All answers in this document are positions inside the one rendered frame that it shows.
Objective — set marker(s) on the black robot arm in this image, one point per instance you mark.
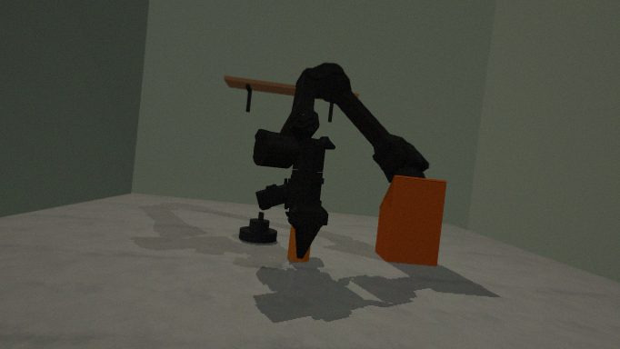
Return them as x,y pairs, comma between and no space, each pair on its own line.
293,146

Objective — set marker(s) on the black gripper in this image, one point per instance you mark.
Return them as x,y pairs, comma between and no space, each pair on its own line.
306,215

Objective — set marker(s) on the orange knob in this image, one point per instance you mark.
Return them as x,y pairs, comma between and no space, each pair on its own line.
292,249

